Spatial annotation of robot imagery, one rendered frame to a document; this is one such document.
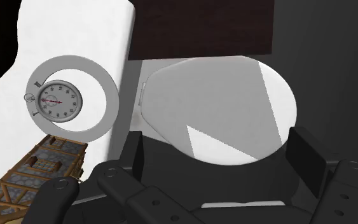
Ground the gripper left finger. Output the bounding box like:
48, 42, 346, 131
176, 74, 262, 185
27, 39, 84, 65
22, 130, 205, 224

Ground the silver stopwatch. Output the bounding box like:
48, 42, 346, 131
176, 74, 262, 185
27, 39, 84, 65
24, 80, 83, 123

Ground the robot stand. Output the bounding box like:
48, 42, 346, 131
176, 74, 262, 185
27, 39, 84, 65
127, 0, 275, 61

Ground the timber and stone toy house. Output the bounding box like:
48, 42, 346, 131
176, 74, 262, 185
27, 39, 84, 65
0, 134, 89, 224

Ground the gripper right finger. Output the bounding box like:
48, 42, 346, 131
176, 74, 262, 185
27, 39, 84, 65
285, 126, 358, 224

